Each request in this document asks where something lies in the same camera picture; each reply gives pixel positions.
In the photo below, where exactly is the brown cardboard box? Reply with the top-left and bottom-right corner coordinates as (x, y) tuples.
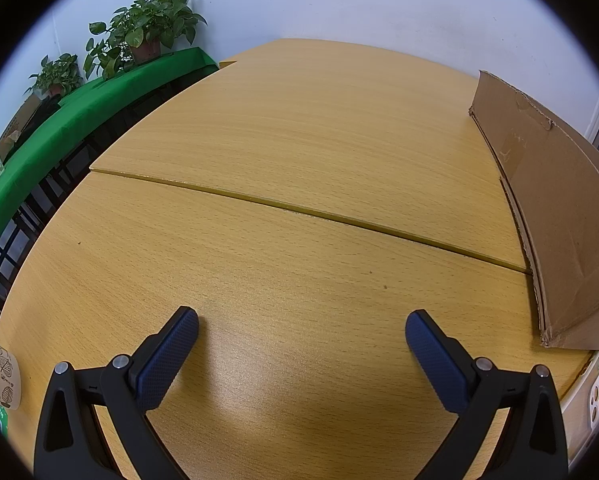
(469, 72), (599, 350)

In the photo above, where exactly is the brown cardboard sheet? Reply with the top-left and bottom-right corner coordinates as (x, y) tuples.
(0, 94), (41, 162)

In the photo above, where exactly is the small potted green plant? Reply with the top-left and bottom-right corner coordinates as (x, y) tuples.
(27, 53), (83, 96)

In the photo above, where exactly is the large potted green plant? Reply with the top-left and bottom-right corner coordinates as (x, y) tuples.
(82, 0), (207, 79)

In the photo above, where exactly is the clear white phone case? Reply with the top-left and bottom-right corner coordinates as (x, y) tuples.
(561, 351), (599, 471)

